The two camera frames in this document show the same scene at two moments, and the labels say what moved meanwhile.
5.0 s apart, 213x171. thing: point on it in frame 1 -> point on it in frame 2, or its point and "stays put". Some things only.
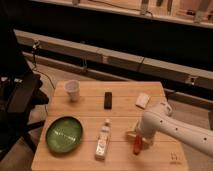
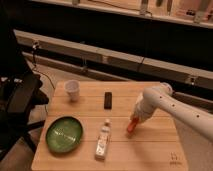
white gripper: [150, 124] -> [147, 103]
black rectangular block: [108, 98] stays put
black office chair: [20, 93] stays put
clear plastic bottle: [103, 140] stays put
